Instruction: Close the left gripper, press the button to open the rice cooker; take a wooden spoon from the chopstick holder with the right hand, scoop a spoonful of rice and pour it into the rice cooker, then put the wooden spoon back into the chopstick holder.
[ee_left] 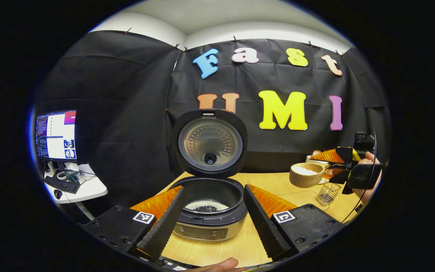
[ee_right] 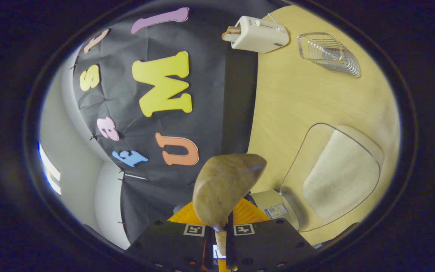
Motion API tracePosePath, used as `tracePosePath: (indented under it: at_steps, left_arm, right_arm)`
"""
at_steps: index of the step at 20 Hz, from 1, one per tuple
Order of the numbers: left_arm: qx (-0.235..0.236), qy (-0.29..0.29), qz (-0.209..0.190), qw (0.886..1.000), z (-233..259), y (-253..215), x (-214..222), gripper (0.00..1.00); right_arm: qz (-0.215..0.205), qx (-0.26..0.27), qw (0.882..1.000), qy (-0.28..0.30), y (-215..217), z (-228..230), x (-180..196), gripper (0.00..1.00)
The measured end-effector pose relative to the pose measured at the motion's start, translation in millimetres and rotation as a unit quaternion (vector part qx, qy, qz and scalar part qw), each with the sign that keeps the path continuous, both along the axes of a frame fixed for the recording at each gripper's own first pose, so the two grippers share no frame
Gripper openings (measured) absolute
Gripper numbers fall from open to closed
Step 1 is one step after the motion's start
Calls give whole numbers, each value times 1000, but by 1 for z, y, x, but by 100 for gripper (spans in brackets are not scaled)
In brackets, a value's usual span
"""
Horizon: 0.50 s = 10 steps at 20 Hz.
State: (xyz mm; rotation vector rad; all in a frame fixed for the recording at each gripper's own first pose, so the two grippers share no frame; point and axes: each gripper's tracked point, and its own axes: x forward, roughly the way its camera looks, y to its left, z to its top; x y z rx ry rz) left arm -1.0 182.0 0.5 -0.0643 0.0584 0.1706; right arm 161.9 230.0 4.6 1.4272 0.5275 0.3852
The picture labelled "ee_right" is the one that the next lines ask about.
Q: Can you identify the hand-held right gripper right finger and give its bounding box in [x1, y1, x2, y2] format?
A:
[225, 197, 318, 272]

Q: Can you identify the white toaster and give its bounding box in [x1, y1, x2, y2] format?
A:
[231, 15, 290, 54]

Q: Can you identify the toasted bread slice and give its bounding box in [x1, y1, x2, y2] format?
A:
[221, 26, 241, 42]

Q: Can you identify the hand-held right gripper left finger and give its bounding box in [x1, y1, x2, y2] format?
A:
[129, 200, 218, 272]

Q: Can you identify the ceiling light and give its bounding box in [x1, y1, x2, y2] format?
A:
[37, 142, 62, 196]

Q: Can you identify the wooden spoon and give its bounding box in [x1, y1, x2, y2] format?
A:
[192, 153, 268, 257]

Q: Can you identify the black backdrop cloth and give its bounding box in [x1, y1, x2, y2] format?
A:
[72, 0, 259, 244]

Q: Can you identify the clear chopstick holder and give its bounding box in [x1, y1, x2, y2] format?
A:
[297, 32, 361, 78]

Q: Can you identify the clear plastic rice container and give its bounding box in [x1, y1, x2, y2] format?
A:
[279, 123, 385, 232]

